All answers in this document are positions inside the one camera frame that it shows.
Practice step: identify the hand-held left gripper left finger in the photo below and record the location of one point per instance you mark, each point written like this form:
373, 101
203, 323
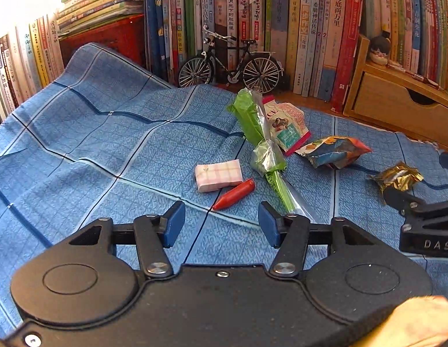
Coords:
174, 224

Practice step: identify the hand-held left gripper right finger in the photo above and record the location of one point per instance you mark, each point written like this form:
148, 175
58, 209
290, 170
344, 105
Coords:
269, 224

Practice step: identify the small gold foil wrapper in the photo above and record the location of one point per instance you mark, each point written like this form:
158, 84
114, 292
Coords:
397, 177

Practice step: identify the red sausage stick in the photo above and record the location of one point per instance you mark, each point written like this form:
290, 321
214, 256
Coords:
235, 193

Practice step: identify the colourful snack bag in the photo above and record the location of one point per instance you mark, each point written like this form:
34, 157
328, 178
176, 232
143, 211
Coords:
332, 151

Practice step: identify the red snack packet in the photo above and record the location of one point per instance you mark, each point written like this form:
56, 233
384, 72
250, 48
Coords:
289, 130

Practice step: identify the green plastic wrapper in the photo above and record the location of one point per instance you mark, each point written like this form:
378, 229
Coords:
251, 115

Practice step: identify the row of upright books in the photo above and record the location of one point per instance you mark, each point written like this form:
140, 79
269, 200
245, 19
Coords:
281, 25
419, 25
14, 72

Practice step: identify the person's left hand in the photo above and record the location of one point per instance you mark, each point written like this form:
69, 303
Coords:
426, 325

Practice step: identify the pink checked tissue packet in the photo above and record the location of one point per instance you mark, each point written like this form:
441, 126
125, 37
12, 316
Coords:
218, 175

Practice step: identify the wooden desktop organizer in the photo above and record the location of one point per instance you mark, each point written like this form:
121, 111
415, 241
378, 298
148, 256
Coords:
383, 108

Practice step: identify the blue checked cloth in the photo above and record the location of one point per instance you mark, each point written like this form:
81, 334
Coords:
101, 151

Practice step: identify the small dark-haired figurine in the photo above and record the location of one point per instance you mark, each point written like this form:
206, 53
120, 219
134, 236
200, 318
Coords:
379, 50

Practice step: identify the miniature black bicycle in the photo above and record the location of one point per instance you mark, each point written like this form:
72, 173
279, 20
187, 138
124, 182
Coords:
195, 74

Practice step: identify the red crate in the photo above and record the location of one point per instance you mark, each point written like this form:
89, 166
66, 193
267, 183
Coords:
108, 39

